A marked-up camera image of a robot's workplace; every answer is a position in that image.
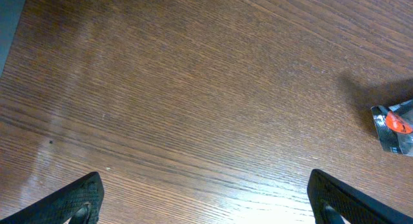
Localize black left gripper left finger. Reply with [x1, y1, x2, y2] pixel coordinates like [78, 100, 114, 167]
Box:
[1, 172, 104, 224]

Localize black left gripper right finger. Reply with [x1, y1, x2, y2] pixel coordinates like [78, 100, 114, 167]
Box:
[307, 169, 412, 224]

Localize black red snack packet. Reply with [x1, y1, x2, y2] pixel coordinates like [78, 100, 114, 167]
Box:
[371, 99, 412, 156]

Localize grey plastic mesh basket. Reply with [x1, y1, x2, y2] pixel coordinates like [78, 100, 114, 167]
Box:
[0, 0, 26, 74]

